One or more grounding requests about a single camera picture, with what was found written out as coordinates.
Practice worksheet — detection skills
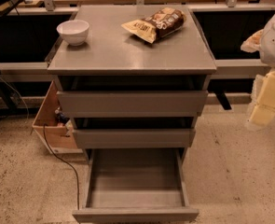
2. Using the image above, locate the cardboard box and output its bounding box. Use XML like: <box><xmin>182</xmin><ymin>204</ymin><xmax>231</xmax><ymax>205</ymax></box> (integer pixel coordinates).
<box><xmin>32</xmin><ymin>82</ymin><xmax>81</xmax><ymax>154</ymax></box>

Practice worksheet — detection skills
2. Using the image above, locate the black floor cable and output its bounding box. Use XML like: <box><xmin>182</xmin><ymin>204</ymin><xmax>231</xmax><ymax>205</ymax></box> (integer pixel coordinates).
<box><xmin>42</xmin><ymin>123</ymin><xmax>81</xmax><ymax>211</ymax></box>

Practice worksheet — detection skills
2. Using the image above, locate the brown chip bag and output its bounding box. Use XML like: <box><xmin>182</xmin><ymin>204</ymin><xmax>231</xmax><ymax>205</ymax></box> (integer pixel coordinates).
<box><xmin>121</xmin><ymin>7</ymin><xmax>186</xmax><ymax>43</ymax></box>

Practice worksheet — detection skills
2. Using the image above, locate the grey top drawer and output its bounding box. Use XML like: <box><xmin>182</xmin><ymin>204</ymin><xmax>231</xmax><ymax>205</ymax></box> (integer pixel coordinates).
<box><xmin>57</xmin><ymin>91</ymin><xmax>207</xmax><ymax>118</ymax></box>

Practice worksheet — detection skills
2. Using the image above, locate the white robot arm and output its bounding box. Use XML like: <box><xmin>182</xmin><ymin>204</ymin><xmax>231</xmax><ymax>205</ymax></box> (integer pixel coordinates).
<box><xmin>241</xmin><ymin>14</ymin><xmax>275</xmax><ymax>130</ymax></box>

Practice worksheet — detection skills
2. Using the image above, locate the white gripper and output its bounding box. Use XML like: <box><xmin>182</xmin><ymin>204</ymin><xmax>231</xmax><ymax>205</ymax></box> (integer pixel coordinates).
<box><xmin>241</xmin><ymin>29</ymin><xmax>275</xmax><ymax>126</ymax></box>

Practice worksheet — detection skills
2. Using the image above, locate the grey drawer cabinet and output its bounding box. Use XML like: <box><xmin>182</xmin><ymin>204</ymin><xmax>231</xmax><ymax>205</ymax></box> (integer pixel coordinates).
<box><xmin>47</xmin><ymin>5</ymin><xmax>218</xmax><ymax>161</ymax></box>

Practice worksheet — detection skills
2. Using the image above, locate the grey middle drawer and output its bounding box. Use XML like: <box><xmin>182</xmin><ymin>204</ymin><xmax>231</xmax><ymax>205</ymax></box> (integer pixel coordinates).
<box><xmin>73</xmin><ymin>129</ymin><xmax>195</xmax><ymax>148</ymax></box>

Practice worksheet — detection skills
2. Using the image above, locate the grey open bottom drawer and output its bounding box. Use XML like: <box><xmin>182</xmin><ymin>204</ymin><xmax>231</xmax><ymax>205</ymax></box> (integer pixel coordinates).
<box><xmin>73</xmin><ymin>148</ymin><xmax>199</xmax><ymax>223</ymax></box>

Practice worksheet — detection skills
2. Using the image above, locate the white bowl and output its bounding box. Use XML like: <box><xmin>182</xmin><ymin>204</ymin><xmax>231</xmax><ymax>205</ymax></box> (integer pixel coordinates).
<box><xmin>57</xmin><ymin>20</ymin><xmax>89</xmax><ymax>46</ymax></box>

